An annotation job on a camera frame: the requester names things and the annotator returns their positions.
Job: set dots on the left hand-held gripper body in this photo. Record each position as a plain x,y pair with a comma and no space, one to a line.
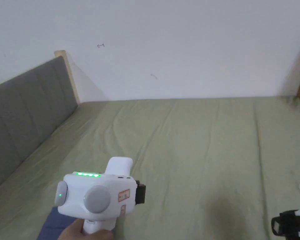
97,197

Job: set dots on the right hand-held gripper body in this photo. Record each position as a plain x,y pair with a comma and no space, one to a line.
290,222

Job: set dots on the bed with pale green sheet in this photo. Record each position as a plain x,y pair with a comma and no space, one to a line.
190,150

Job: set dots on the dark blue shirt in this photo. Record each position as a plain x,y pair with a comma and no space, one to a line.
51,223

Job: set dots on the grey padded headboard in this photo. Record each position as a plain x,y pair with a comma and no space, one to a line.
22,115

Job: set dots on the person's left hand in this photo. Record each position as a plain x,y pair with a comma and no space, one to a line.
75,231

